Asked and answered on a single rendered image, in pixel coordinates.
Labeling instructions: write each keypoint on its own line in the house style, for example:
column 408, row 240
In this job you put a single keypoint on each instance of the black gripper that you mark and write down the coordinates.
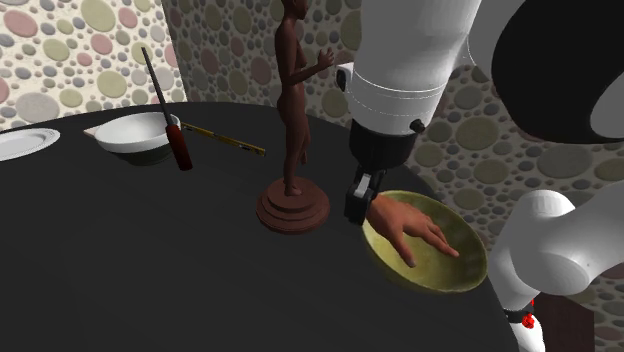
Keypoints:
column 382, row 146

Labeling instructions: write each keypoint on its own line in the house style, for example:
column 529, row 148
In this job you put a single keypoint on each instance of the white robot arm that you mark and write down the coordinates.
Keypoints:
column 404, row 58

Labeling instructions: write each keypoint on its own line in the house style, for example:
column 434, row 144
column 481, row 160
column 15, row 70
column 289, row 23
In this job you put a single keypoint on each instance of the brown hand figure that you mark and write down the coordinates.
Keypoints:
column 400, row 222

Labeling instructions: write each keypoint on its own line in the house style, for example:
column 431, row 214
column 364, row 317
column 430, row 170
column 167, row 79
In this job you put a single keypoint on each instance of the brown human statue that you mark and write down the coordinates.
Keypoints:
column 292, row 117

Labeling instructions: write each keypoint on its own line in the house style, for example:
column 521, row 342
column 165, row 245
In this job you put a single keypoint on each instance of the green bowl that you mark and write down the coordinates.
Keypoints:
column 446, row 270

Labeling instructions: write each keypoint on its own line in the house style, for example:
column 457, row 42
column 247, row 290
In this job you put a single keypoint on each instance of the yellow spirit level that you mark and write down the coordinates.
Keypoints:
column 224, row 139

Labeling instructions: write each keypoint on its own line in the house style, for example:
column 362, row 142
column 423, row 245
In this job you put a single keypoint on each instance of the white bowl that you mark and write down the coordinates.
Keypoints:
column 131, row 134

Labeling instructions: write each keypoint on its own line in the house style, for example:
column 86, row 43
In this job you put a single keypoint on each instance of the dark robot stand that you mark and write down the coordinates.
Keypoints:
column 563, row 324

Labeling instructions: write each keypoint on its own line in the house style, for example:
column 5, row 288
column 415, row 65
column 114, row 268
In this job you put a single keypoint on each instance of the pale flat board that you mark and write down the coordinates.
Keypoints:
column 90, row 130

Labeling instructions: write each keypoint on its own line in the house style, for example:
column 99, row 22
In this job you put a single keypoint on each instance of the white plate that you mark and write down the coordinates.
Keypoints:
column 22, row 142

